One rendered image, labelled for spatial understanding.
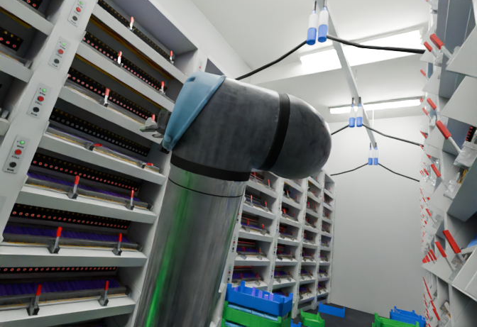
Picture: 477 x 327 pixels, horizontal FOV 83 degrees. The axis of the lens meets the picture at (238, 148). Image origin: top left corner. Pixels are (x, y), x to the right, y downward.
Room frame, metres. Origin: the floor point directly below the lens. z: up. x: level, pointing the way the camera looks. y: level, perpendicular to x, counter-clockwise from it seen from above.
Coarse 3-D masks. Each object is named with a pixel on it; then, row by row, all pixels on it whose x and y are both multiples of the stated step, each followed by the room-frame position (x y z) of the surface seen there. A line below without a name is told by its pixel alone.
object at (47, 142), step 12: (48, 120) 1.08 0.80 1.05; (72, 132) 1.17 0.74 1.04; (48, 144) 0.97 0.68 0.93; (60, 144) 0.99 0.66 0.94; (72, 144) 1.04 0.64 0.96; (108, 144) 1.31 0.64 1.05; (72, 156) 1.05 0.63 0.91; (84, 156) 1.08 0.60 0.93; (96, 156) 1.11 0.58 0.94; (108, 156) 1.18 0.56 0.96; (120, 168) 1.22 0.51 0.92; (132, 168) 1.26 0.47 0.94; (144, 168) 1.36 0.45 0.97; (168, 168) 1.43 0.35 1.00; (156, 180) 1.40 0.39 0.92
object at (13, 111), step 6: (0, 84) 0.92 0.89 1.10; (6, 102) 0.93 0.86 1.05; (6, 108) 0.92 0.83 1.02; (12, 108) 0.88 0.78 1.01; (0, 114) 0.88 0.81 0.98; (6, 114) 0.87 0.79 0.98; (12, 114) 0.87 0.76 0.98; (0, 120) 0.84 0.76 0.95; (6, 120) 0.88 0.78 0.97; (12, 120) 0.86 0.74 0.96; (0, 126) 0.85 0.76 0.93; (6, 126) 0.86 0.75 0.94; (0, 132) 0.86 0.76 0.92
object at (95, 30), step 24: (48, 0) 0.97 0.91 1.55; (0, 24) 0.89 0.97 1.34; (24, 48) 0.97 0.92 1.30; (120, 48) 1.26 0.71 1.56; (0, 72) 0.94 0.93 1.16; (96, 72) 1.20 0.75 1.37; (0, 96) 0.96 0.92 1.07; (96, 120) 1.26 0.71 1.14; (144, 144) 1.51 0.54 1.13; (96, 168) 1.32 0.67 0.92
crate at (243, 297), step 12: (228, 288) 1.55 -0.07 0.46; (240, 288) 1.70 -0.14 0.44; (252, 288) 1.69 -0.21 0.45; (228, 300) 1.54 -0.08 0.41; (240, 300) 1.51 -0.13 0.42; (252, 300) 1.48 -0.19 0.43; (264, 300) 1.45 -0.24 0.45; (276, 300) 1.63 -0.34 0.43; (288, 300) 1.52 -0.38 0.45; (276, 312) 1.43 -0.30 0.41
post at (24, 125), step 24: (72, 0) 0.87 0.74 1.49; (96, 0) 0.93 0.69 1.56; (72, 24) 0.90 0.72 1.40; (48, 48) 0.87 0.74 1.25; (72, 48) 0.92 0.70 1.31; (48, 72) 0.89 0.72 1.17; (24, 96) 0.86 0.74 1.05; (24, 120) 0.88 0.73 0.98; (0, 144) 0.87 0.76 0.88; (0, 168) 0.88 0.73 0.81; (24, 168) 0.93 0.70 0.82; (0, 192) 0.90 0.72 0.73; (0, 216) 0.92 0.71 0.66
